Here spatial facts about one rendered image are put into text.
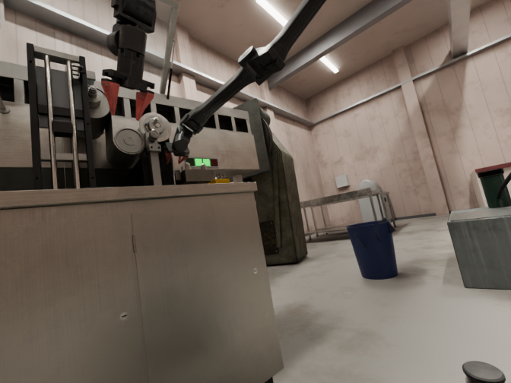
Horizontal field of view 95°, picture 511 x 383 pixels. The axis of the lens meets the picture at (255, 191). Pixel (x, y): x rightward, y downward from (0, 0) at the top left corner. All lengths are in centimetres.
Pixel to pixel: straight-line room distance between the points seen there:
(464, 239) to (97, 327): 219
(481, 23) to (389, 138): 346
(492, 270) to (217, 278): 190
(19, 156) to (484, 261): 278
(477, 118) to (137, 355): 871
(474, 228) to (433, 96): 705
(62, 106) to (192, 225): 63
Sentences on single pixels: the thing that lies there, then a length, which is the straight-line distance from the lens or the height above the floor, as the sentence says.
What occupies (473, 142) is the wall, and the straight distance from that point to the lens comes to 870.
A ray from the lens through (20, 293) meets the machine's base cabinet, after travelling 84.
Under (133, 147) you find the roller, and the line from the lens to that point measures 120.
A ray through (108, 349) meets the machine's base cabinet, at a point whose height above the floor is 45.
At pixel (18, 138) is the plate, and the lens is 153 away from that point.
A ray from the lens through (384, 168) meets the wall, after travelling 884.
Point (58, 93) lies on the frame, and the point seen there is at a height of 129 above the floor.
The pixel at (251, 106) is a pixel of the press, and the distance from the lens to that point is 378.
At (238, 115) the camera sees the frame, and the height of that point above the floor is 159.
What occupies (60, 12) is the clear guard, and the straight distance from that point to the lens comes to 168.
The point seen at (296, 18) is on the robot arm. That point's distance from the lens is 90.
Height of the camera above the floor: 72
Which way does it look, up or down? 7 degrees up
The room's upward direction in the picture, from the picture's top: 10 degrees counter-clockwise
